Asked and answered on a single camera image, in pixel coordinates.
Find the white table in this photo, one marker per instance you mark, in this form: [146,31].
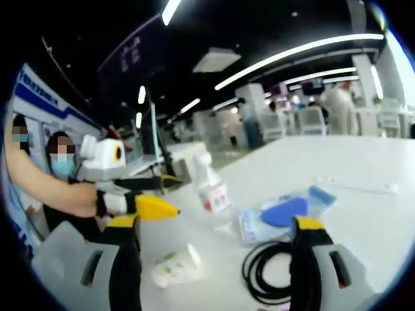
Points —
[308,155]

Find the white packet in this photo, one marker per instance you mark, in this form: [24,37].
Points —
[175,265]

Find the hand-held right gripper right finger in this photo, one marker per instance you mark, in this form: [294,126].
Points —
[306,272]

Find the long ceiling light strip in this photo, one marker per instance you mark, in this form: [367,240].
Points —
[291,52]

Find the ceiling vent panel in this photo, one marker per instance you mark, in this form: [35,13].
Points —
[215,60]

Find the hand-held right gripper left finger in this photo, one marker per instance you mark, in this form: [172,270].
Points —
[124,269]

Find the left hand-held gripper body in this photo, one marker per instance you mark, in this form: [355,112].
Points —
[100,162]

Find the dark hanging sign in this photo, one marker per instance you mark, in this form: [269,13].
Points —
[136,55]

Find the clear plastic bottle red label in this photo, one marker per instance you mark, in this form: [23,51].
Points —
[210,194]

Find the blue white wall poster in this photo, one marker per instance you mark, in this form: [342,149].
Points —
[48,97]

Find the wet wipes packet blue lid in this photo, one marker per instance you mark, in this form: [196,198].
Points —
[285,210]

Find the short ceiling light strip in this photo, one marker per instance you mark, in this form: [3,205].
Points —
[170,11]

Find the thin monitor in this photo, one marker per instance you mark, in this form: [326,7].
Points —
[155,129]

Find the white office chair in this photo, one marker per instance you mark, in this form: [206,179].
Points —
[311,121]

